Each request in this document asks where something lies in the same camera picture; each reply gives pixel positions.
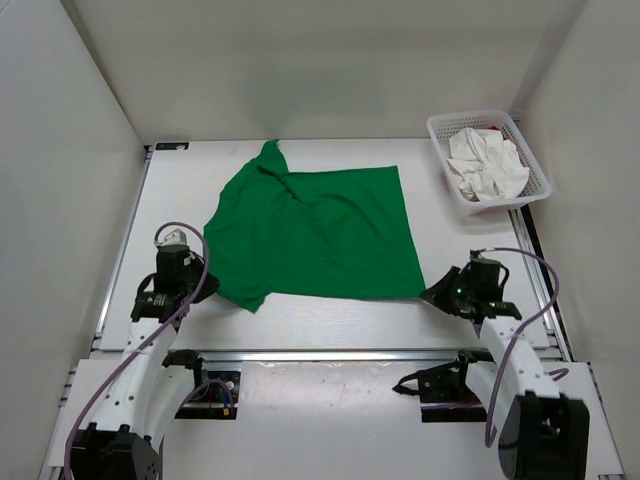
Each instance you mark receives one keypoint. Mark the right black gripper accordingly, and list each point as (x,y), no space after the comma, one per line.
(438,294)

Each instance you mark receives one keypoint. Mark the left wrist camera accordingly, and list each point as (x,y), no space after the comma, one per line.
(175,236)

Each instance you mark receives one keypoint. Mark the aluminium front rail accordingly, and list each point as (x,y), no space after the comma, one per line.
(411,355)

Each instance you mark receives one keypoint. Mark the white plastic basket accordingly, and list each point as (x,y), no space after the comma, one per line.
(442,127)

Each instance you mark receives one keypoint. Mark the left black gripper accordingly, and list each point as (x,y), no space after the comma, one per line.
(210,284)

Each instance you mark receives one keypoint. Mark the green t shirt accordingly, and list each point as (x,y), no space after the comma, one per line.
(335,234)

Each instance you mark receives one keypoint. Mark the white crumpled t shirt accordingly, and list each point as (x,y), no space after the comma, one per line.
(486,166)

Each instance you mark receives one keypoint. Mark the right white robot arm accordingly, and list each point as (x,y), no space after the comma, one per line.
(538,430)

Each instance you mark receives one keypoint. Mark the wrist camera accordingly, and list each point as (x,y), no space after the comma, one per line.
(175,236)
(480,256)

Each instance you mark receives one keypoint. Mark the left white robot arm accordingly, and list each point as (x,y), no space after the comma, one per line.
(119,432)

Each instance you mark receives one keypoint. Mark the aluminium left rail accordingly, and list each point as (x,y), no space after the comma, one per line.
(131,206)

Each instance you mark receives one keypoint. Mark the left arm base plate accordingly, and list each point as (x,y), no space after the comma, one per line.
(218,394)

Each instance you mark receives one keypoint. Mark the red cloth in basket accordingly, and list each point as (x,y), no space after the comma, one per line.
(505,136)

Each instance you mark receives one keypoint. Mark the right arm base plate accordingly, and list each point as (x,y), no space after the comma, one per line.
(445,398)

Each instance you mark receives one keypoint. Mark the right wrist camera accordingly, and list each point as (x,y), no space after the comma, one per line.
(480,256)

